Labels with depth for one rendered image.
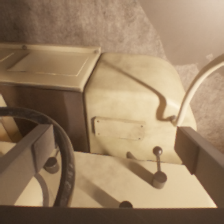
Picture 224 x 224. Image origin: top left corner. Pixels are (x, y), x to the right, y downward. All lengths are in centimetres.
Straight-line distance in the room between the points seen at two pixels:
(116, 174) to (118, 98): 51
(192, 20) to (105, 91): 85
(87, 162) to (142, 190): 19
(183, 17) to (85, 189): 127
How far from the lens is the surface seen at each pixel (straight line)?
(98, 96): 96
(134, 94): 94
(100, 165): 56
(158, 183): 51
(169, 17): 140
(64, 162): 29
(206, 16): 146
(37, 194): 43
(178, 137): 17
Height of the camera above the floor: 136
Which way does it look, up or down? 49 degrees down
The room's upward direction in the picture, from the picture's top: 168 degrees counter-clockwise
